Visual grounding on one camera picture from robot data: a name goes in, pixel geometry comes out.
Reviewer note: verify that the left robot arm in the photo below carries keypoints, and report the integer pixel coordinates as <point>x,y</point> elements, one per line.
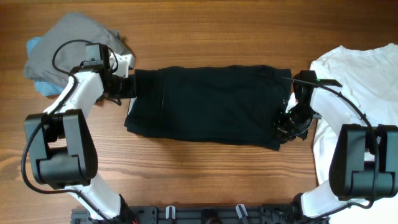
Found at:
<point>60,156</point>

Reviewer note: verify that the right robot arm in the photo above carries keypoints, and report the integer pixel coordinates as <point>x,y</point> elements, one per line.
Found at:
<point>363,168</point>

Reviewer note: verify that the black shorts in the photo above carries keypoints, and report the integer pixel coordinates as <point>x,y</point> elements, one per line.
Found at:
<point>231,105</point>

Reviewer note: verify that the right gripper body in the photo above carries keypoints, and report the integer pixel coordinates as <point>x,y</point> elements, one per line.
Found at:
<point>295,122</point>

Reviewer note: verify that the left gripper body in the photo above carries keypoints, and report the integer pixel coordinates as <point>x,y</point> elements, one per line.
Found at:
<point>122,87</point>

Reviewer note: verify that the white t-shirt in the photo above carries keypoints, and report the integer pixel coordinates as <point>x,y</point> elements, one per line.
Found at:
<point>369,80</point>

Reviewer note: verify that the folded grey shorts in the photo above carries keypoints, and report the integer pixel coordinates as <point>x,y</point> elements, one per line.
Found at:
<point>64,45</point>

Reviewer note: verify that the folded blue garment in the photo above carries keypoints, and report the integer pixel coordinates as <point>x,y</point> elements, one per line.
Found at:
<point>43,87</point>

